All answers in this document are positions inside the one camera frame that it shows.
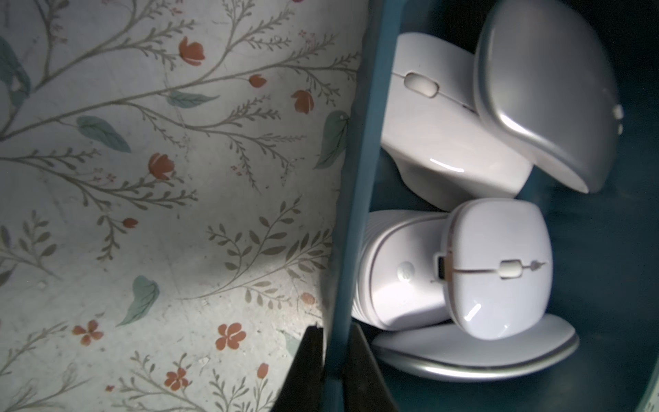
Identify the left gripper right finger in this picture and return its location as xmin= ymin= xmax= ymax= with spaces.
xmin=343 ymin=323 xmax=398 ymax=412

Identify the white ribbed logo mouse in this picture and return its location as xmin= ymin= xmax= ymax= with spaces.
xmin=352 ymin=209 xmax=451 ymax=331

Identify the teal plastic storage box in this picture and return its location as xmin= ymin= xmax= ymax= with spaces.
xmin=319 ymin=1 xmax=658 ymax=411

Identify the silver rimmed slim mouse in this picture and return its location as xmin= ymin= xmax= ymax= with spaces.
xmin=372 ymin=314 xmax=580 ymax=382

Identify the silver grey slim mouse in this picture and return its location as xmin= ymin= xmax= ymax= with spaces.
xmin=474 ymin=1 xmax=624 ymax=193

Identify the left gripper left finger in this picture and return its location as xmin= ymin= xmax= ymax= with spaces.
xmin=271 ymin=326 xmax=324 ymax=412

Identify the white small mouse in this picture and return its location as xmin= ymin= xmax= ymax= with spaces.
xmin=436 ymin=198 xmax=554 ymax=341

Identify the white scroll wheel mouse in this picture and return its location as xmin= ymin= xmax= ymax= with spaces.
xmin=381 ymin=33 xmax=533 ymax=211

